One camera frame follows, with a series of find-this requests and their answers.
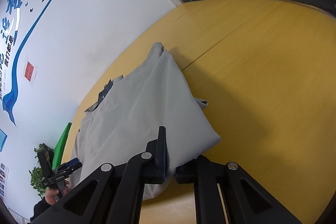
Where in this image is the person's left hand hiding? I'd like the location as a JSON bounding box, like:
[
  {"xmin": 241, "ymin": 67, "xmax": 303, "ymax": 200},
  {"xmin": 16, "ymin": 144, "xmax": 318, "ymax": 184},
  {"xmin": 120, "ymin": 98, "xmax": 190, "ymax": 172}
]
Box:
[{"xmin": 45, "ymin": 180, "xmax": 71, "ymax": 206}]

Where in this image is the blue wall mural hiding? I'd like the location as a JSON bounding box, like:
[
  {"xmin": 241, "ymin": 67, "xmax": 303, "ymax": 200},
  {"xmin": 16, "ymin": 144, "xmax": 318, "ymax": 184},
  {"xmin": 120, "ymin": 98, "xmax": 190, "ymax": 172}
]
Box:
[{"xmin": 0, "ymin": 0, "xmax": 72, "ymax": 127}]

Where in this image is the grey garment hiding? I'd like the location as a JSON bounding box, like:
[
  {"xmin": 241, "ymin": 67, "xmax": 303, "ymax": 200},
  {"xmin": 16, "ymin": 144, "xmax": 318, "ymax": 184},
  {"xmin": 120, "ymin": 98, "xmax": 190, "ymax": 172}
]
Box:
[{"xmin": 71, "ymin": 42, "xmax": 221, "ymax": 201}]

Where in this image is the red wall notice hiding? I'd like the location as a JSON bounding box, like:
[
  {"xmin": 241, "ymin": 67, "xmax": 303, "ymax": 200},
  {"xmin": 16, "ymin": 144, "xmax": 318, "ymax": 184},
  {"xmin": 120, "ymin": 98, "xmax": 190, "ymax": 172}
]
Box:
[{"xmin": 23, "ymin": 60, "xmax": 38, "ymax": 84}]

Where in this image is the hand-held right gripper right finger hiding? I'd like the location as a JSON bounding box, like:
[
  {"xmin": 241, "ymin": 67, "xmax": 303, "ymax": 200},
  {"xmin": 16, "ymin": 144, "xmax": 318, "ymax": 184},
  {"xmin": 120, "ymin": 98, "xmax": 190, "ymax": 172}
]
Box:
[{"xmin": 175, "ymin": 157, "xmax": 302, "ymax": 224}]

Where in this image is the row of wall photos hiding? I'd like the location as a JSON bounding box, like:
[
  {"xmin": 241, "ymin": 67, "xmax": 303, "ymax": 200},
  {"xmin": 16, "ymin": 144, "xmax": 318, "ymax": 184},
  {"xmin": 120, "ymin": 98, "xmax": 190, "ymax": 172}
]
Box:
[{"xmin": 0, "ymin": 163, "xmax": 7, "ymax": 198}]

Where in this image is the green chair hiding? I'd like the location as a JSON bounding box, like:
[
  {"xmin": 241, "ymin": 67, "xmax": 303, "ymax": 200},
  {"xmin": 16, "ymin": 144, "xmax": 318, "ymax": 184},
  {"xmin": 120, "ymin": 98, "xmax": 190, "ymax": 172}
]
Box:
[{"xmin": 52, "ymin": 122, "xmax": 72, "ymax": 170}]

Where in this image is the person's left forearm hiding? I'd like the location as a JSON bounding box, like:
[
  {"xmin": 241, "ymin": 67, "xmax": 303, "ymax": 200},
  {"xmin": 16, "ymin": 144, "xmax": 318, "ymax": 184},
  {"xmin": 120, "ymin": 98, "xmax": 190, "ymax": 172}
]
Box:
[{"xmin": 30, "ymin": 198, "xmax": 58, "ymax": 223}]

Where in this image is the blue wall paper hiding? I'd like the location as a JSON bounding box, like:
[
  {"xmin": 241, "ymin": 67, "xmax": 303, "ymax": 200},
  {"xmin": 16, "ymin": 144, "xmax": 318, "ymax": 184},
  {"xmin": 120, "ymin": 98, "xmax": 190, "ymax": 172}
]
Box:
[{"xmin": 0, "ymin": 129, "xmax": 8, "ymax": 152}]

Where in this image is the green potted plant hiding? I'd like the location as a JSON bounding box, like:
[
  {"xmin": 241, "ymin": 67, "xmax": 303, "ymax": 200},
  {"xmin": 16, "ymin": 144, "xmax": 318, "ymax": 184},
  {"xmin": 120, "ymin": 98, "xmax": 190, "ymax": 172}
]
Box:
[{"xmin": 29, "ymin": 143, "xmax": 54, "ymax": 200}]

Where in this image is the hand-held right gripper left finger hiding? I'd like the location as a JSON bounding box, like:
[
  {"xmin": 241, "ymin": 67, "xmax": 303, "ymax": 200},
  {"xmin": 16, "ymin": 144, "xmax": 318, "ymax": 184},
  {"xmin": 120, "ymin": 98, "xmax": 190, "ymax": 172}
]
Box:
[{"xmin": 30, "ymin": 126, "xmax": 168, "ymax": 224}]

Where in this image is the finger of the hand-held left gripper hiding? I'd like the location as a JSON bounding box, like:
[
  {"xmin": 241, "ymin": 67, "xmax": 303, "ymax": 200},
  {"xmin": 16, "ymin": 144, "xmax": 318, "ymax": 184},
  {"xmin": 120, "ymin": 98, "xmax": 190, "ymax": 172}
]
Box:
[
  {"xmin": 53, "ymin": 163, "xmax": 83, "ymax": 180},
  {"xmin": 58, "ymin": 157, "xmax": 80, "ymax": 170}
]

